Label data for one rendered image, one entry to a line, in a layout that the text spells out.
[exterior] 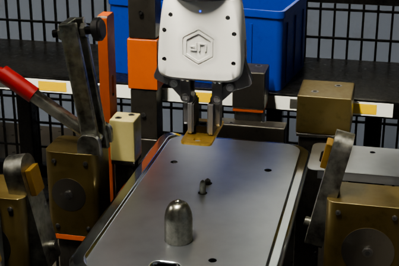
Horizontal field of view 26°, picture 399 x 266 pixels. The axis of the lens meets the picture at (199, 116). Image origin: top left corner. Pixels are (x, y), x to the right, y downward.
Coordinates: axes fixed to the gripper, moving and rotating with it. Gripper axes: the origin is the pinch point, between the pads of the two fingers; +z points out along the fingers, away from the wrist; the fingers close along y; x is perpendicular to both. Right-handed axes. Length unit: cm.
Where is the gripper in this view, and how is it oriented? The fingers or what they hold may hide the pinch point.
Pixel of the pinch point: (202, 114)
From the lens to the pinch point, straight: 105.8
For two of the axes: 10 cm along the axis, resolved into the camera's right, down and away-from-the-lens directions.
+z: 0.0, 9.4, 3.5
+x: 2.2, -3.4, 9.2
